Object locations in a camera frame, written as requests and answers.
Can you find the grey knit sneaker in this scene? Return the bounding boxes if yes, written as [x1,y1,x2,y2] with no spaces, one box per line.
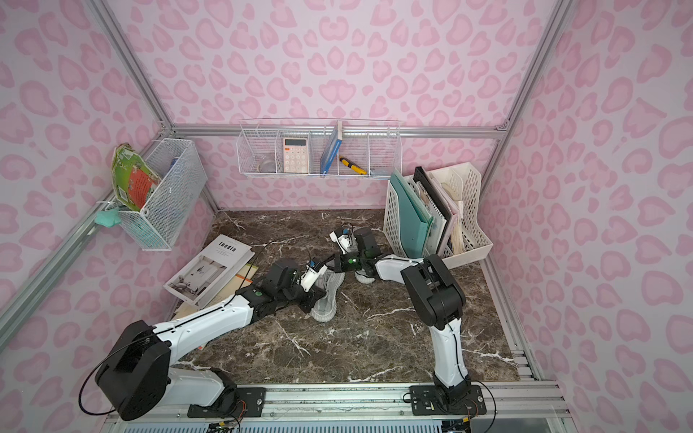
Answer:
[310,270,346,323]
[355,270,375,284]

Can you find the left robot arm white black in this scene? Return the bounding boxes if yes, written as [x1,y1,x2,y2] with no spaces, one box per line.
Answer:
[95,259,328,421]

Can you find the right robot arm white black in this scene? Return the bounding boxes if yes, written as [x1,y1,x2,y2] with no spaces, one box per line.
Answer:
[330,227,471,396]

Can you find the cream orange thin book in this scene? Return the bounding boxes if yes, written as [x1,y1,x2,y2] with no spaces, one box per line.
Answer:
[173,264,258,319]

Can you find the teal folder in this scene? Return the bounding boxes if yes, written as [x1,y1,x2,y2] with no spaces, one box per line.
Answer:
[390,171,433,258]

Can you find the white hardcover book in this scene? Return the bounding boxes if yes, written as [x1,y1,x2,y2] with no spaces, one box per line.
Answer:
[164,235,254,310]

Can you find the yellow black utility knife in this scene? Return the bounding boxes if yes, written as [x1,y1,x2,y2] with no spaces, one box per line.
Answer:
[339,157,367,175]

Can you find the white plastic file organizer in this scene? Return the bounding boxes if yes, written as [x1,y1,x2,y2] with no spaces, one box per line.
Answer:
[383,163,493,269]

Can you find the black clipboard folder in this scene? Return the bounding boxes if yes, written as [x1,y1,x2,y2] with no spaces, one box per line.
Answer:
[413,166,459,257]

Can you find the blue book in shelf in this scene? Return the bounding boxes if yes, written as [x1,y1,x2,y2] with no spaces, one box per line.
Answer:
[319,120,343,175]

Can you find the clear glass bowl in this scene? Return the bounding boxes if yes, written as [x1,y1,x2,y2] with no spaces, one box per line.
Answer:
[257,155,277,173]

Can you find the white pink calculator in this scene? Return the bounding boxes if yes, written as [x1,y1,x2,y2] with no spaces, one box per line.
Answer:
[283,137,310,174]

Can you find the green red snack bag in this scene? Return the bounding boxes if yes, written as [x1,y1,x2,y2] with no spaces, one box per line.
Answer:
[111,143,162,212]

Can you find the mint green hook clip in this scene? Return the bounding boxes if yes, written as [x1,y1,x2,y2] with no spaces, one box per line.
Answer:
[94,209,122,228]

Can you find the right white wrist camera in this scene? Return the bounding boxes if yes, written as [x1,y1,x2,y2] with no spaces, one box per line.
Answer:
[330,225,358,254]

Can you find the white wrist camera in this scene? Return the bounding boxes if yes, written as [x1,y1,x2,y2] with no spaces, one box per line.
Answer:
[300,261,328,292]
[330,225,358,254]

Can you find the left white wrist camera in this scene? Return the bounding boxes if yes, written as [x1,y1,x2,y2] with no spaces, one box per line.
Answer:
[300,261,328,292]

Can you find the white wire wall shelf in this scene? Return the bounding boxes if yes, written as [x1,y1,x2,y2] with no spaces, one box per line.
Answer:
[236,119,404,179]

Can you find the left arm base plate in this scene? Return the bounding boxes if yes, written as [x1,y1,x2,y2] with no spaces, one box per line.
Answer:
[187,387,267,420]

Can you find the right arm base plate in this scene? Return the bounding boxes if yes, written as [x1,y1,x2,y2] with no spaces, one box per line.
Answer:
[402,384,487,418]

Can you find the white wire side basket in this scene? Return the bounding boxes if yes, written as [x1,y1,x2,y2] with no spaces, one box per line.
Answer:
[119,138,208,252]

